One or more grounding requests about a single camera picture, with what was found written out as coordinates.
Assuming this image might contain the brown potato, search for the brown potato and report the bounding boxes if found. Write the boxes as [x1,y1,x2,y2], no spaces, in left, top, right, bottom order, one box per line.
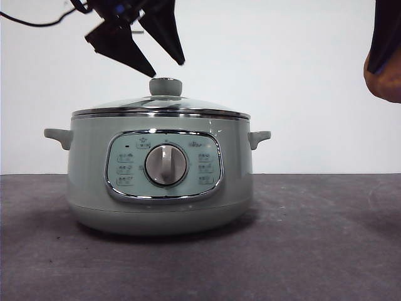
[363,46,401,103]

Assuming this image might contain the glass lid with green knob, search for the glass lid with green knob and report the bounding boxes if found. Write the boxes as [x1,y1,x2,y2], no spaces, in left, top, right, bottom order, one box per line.
[71,77,251,120]

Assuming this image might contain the sage green electric cooking pot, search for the sage green electric cooking pot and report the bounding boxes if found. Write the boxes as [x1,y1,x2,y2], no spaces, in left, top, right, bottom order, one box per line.
[43,115,272,236]

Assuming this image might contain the black cable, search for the black cable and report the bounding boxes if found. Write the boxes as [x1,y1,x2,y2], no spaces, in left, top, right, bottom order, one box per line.
[0,8,76,28]

